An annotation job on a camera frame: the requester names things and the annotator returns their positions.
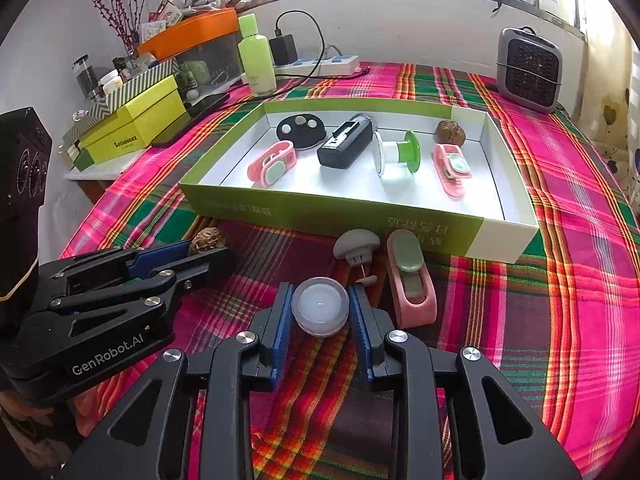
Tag glass jar with black lid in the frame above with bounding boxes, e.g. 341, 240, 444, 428
71, 55, 99, 101

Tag colourful paper packets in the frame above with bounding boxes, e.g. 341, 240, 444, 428
140, 0, 183, 43

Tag black rectangular device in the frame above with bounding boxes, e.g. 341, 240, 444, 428
317, 113, 377, 170

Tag black charger cable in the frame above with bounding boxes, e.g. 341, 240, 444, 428
275, 10, 326, 78

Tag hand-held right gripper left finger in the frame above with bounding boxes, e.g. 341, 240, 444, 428
57, 281, 296, 480

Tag light green bottle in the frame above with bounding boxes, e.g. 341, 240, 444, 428
237, 13, 277, 97

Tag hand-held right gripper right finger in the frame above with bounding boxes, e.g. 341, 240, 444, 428
347, 284, 583, 480

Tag orange lid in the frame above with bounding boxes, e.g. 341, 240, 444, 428
137, 7, 238, 61

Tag green mug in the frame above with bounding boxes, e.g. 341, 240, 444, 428
177, 60, 211, 91

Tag black smartphone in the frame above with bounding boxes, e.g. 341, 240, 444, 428
152, 91, 231, 148

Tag white round plastic jar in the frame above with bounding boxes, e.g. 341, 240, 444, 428
291, 277, 349, 337

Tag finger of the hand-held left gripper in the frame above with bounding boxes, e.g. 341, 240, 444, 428
47, 249, 237, 322
39, 241, 192, 292

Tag dark clear storage container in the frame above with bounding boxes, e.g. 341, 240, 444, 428
175, 35, 246, 98

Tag striped green and white box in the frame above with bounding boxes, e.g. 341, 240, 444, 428
61, 57, 181, 148

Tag black oval device white buttons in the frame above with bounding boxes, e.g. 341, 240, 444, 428
276, 113, 326, 151

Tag green and white spool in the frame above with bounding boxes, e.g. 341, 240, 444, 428
374, 130, 422, 177

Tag pink clip with mint pad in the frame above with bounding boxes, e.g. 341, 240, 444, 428
247, 141, 294, 184
386, 229, 437, 328
431, 143, 473, 201

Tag grey space heater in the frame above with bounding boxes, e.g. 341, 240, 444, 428
495, 26, 563, 114

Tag brown walnut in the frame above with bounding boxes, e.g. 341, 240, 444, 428
188, 227, 228, 256
435, 120, 467, 147

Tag grey mushroom-shaped plug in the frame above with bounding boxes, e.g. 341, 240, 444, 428
333, 229, 381, 267

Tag plaid blanket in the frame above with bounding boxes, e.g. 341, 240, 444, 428
62, 62, 640, 480

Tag black charger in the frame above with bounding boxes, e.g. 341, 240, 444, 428
269, 34, 299, 66

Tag yellow-green box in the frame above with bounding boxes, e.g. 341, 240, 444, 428
80, 75, 193, 164

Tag dried flower branches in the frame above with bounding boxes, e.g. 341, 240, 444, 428
75, 0, 146, 56

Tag green and white cardboard box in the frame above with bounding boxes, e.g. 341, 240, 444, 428
178, 99, 540, 264

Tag white power strip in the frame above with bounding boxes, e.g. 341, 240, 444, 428
272, 54, 361, 78

